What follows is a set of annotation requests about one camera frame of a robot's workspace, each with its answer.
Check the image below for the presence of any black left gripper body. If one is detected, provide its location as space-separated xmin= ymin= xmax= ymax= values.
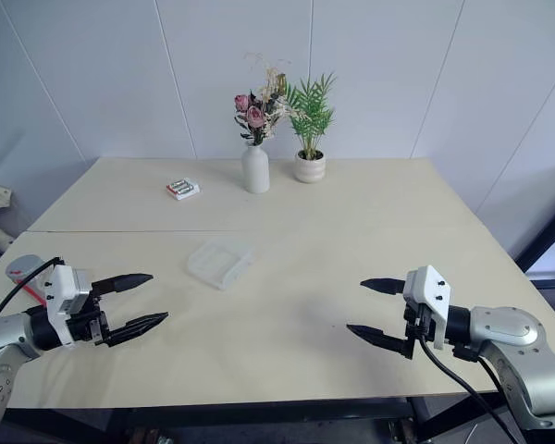
xmin=66 ymin=290 xmax=111 ymax=349

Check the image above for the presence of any black metal frame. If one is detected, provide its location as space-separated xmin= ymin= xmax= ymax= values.
xmin=512 ymin=184 xmax=555 ymax=275

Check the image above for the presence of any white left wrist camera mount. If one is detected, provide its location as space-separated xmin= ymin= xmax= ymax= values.
xmin=44 ymin=265 xmax=94 ymax=347

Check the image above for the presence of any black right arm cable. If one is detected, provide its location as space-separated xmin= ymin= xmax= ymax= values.
xmin=414 ymin=336 xmax=540 ymax=444

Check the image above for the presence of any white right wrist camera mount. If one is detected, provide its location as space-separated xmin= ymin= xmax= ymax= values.
xmin=402 ymin=265 xmax=453 ymax=351

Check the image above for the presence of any cream ribbed plant pot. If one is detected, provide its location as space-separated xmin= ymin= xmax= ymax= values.
xmin=293 ymin=149 xmax=327 ymax=184

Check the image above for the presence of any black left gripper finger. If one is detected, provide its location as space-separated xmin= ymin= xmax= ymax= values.
xmin=91 ymin=273 xmax=155 ymax=297
xmin=104 ymin=311 xmax=170 ymax=349

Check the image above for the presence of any clear plastic tray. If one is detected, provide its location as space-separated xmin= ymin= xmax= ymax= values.
xmin=186 ymin=240 xmax=256 ymax=291

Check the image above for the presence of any white ceramic vase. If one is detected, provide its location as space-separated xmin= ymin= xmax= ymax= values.
xmin=240 ymin=142 xmax=271 ymax=195

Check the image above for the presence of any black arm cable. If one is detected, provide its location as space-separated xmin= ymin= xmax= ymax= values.
xmin=0 ymin=256 xmax=67 ymax=318
xmin=414 ymin=336 xmax=540 ymax=444

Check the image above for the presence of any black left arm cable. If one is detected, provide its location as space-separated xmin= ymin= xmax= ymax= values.
xmin=0 ymin=256 xmax=67 ymax=318

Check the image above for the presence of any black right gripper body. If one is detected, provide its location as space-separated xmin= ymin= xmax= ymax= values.
xmin=401 ymin=301 xmax=435 ymax=361

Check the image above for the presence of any dried pink flower bouquet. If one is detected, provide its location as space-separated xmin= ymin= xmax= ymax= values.
xmin=233 ymin=51 xmax=293 ymax=149

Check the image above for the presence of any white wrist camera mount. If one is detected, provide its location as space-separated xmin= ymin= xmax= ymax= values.
xmin=44 ymin=265 xmax=94 ymax=347
xmin=402 ymin=265 xmax=453 ymax=351

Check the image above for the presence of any battery pack red white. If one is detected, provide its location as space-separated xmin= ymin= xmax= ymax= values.
xmin=165 ymin=177 xmax=202 ymax=202

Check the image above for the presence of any black table frame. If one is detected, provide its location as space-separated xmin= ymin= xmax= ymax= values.
xmin=2 ymin=395 xmax=508 ymax=444

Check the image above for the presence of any green artificial palm plant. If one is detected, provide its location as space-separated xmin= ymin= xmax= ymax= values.
xmin=283 ymin=72 xmax=339 ymax=161

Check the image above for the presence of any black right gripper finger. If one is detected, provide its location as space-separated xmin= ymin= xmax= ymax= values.
xmin=346 ymin=324 xmax=412 ymax=358
xmin=359 ymin=277 xmax=409 ymax=297

